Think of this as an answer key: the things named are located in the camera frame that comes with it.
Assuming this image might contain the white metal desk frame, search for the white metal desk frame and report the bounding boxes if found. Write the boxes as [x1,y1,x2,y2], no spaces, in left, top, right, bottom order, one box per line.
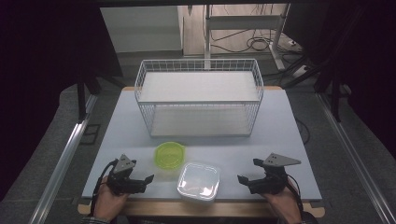
[204,3,291,71]

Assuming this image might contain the right hand-held gripper cable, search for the right hand-held gripper cable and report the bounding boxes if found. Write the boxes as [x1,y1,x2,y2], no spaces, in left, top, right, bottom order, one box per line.
[286,176,306,217]

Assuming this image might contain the aluminium rail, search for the aluminium rail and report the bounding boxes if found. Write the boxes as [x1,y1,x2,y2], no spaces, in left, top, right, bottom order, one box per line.
[28,94,99,224]
[315,92,396,224]

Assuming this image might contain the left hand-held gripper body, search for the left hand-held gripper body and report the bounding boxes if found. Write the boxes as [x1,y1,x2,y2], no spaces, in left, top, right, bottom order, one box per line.
[106,153,148,196]

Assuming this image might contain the black cables on floor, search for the black cables on floor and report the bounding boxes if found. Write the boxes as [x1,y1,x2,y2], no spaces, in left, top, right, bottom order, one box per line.
[210,28,302,54]

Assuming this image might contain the black floor frame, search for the black floor frame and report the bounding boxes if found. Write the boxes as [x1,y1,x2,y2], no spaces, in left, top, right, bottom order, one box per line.
[79,123,102,146]

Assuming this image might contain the clear square plastic container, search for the clear square plastic container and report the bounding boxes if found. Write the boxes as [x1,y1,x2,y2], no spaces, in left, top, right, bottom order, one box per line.
[177,161,221,203]

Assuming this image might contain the person's right hand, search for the person's right hand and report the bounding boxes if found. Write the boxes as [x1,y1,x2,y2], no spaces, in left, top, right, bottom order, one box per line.
[261,178,304,224]

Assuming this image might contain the green plastic bowl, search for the green plastic bowl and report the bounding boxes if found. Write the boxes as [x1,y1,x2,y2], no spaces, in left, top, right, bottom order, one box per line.
[154,141,187,171]

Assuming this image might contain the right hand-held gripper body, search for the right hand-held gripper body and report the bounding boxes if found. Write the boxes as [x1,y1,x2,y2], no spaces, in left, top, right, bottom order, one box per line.
[247,152,303,196]

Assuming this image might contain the white wire rack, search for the white wire rack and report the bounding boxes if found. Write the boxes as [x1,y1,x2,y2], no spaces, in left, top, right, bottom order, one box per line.
[134,58,265,138]

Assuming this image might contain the thin black cable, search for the thin black cable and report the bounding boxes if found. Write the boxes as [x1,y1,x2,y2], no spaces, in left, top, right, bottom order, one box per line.
[294,117,311,146]

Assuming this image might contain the person's left hand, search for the person's left hand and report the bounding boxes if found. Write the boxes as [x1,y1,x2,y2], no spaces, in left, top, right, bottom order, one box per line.
[92,175,131,222]

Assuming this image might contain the white board panel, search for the white board panel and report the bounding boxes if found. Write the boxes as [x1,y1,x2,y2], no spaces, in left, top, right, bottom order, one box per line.
[100,6,183,54]

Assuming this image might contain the black stand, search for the black stand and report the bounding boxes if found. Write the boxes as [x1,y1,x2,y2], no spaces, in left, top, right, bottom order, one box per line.
[75,76,103,123]
[313,71,344,123]

